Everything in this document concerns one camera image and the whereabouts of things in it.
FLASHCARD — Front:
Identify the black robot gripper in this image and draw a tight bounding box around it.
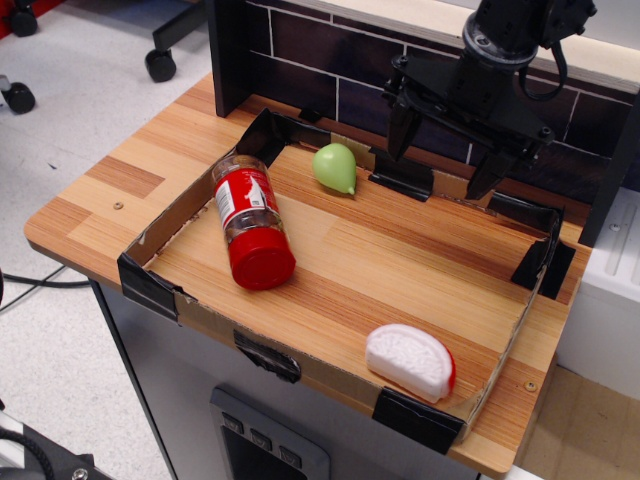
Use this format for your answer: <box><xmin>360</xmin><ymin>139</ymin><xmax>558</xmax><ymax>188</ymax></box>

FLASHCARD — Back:
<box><xmin>384</xmin><ymin>47</ymin><xmax>555</xmax><ymax>200</ymax></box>

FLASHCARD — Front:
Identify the red-capped basil spice bottle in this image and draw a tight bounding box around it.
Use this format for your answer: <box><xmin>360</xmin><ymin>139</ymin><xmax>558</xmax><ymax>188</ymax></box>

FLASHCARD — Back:
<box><xmin>212</xmin><ymin>151</ymin><xmax>296</xmax><ymax>290</ymax></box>

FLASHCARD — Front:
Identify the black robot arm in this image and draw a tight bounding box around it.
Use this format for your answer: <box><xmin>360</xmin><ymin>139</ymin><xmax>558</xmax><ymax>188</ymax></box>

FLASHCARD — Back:
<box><xmin>384</xmin><ymin>1</ymin><xmax>598</xmax><ymax>200</ymax></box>

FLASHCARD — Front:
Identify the cardboard fence with black tape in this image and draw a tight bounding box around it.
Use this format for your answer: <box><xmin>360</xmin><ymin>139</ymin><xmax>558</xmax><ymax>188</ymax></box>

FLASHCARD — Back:
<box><xmin>118</xmin><ymin>110</ymin><xmax>576</xmax><ymax>458</ymax></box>

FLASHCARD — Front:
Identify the green toy pear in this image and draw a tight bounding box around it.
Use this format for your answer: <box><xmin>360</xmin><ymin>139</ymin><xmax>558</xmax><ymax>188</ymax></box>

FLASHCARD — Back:
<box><xmin>312</xmin><ymin>143</ymin><xmax>357</xmax><ymax>195</ymax></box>

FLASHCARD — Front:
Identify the dark tile backsplash panel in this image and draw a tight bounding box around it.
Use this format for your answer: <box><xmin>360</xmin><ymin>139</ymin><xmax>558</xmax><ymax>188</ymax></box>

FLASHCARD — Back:
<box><xmin>207</xmin><ymin>1</ymin><xmax>639</xmax><ymax>238</ymax></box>

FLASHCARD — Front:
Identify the white red toy cheese wedge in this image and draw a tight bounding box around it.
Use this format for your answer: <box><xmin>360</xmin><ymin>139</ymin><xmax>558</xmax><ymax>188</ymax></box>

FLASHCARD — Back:
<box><xmin>365</xmin><ymin>324</ymin><xmax>456</xmax><ymax>403</ymax></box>

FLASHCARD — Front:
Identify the white appliance right side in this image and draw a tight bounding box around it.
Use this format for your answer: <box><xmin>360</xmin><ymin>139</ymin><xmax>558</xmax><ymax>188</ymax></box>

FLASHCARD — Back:
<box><xmin>557</xmin><ymin>188</ymin><xmax>639</xmax><ymax>399</ymax></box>

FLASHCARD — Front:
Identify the black office chair base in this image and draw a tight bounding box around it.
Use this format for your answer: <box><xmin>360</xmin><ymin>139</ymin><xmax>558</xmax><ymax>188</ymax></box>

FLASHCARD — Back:
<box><xmin>144</xmin><ymin>1</ymin><xmax>206</xmax><ymax>83</ymax></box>

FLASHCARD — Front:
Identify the grey cabinet control panel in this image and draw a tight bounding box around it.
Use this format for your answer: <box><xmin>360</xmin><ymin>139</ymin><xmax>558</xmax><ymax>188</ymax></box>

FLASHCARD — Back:
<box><xmin>209</xmin><ymin>388</ymin><xmax>331</xmax><ymax>480</ymax></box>

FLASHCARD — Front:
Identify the black caster wheel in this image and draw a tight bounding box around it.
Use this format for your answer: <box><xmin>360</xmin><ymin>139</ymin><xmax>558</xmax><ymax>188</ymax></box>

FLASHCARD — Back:
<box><xmin>0</xmin><ymin>75</ymin><xmax>36</xmax><ymax>114</ymax></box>

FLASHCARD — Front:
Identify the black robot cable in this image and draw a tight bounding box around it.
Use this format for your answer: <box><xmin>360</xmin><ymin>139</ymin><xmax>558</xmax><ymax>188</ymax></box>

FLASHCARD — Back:
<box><xmin>517</xmin><ymin>39</ymin><xmax>569</xmax><ymax>101</ymax></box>

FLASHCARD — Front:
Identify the black floor cable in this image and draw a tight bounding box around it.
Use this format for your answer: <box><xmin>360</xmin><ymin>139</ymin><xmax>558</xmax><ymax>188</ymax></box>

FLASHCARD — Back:
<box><xmin>0</xmin><ymin>264</ymin><xmax>91</xmax><ymax>314</ymax></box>

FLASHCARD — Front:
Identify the black metal bracket bottom-left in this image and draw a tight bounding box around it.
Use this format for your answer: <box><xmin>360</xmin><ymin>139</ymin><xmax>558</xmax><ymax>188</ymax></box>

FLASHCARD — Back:
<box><xmin>1</xmin><ymin>403</ymin><xmax>112</xmax><ymax>480</ymax></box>

